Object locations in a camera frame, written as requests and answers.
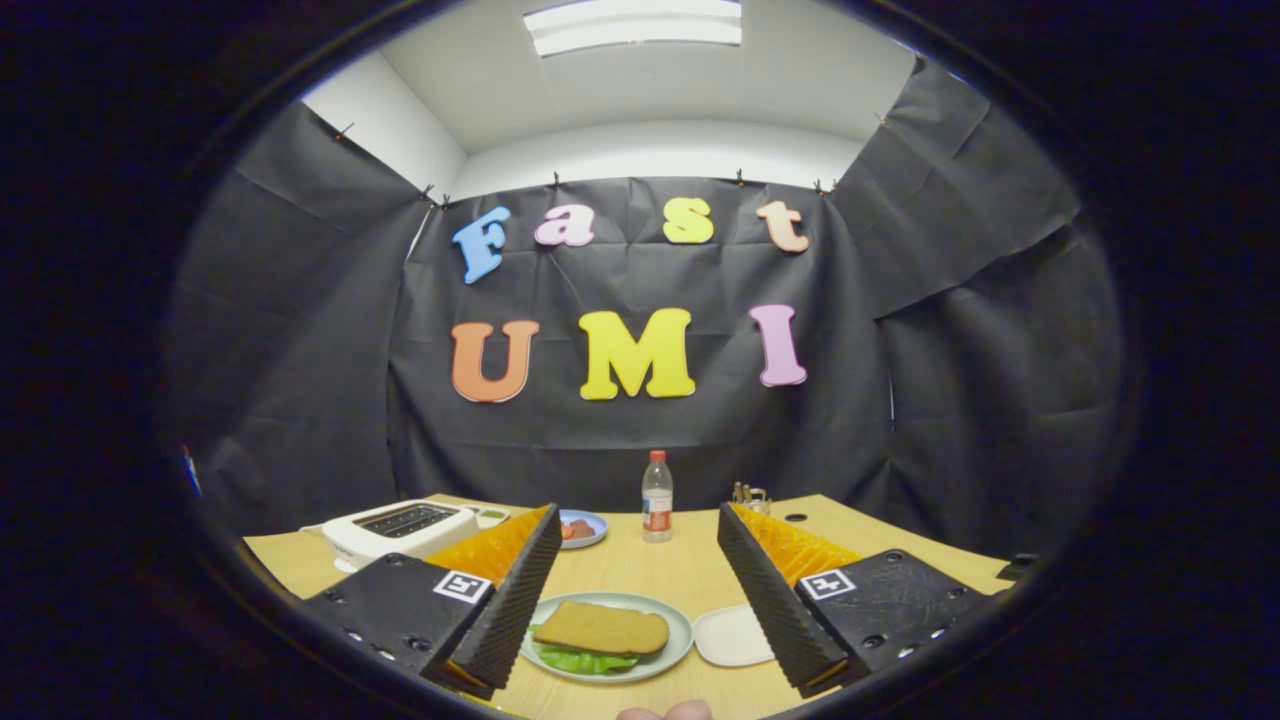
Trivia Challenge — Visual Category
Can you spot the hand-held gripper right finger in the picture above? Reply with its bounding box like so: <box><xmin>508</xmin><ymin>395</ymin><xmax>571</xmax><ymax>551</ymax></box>
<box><xmin>717</xmin><ymin>503</ymin><xmax>986</xmax><ymax>699</ymax></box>

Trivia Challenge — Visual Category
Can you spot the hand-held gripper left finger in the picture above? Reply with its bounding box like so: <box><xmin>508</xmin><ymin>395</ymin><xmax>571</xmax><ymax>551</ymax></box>
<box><xmin>295</xmin><ymin>503</ymin><xmax>563</xmax><ymax>699</ymax></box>

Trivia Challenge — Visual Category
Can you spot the green lettuce leaf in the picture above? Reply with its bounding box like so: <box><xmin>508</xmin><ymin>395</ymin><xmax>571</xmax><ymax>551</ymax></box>
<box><xmin>530</xmin><ymin>625</ymin><xmax>641</xmax><ymax>675</ymax></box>

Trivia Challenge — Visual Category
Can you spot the brown toasted bread slice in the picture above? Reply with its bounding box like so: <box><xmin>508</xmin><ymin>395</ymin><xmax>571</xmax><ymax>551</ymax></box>
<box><xmin>532</xmin><ymin>600</ymin><xmax>671</xmax><ymax>657</ymax></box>

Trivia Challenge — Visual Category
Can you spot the white rectangular plate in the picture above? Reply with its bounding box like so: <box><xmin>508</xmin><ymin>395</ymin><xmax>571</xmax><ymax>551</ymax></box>
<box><xmin>692</xmin><ymin>604</ymin><xmax>776</xmax><ymax>668</ymax></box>

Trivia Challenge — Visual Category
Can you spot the pale green plate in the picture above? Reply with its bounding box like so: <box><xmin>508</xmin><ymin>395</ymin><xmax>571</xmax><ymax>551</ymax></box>
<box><xmin>520</xmin><ymin>592</ymin><xmax>694</xmax><ymax>684</ymax></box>

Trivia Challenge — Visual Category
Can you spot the blue plate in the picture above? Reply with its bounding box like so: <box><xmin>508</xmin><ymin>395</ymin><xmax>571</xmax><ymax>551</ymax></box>
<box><xmin>558</xmin><ymin>509</ymin><xmax>608</xmax><ymax>550</ymax></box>

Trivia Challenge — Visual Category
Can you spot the clear red-capped water bottle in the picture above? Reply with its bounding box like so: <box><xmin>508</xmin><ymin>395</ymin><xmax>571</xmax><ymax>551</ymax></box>
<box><xmin>642</xmin><ymin>450</ymin><xmax>674</xmax><ymax>544</ymax></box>

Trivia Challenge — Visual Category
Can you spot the white toaster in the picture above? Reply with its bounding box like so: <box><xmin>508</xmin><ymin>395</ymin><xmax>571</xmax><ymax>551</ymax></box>
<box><xmin>322</xmin><ymin>500</ymin><xmax>479</xmax><ymax>571</ymax></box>

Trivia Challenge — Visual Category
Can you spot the black backdrop cloth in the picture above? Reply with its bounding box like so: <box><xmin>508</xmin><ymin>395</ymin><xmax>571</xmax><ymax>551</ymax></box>
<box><xmin>165</xmin><ymin>60</ymin><xmax>1126</xmax><ymax>561</ymax></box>

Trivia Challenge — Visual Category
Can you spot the ceiling light panel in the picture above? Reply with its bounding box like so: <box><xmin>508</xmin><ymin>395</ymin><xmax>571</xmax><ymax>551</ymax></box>
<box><xmin>523</xmin><ymin>0</ymin><xmax>743</xmax><ymax>58</ymax></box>

